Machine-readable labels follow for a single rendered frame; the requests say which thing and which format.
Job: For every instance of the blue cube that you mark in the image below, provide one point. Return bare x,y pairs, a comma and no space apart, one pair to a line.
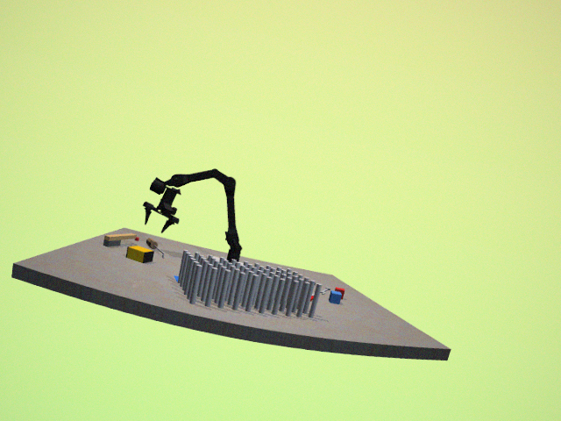
335,297

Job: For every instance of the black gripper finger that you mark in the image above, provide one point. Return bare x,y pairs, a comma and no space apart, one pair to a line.
167,224
147,215

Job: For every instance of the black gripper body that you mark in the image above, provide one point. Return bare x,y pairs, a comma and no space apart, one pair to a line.
150,207

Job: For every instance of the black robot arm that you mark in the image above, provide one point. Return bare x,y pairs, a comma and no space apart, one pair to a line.
158,186

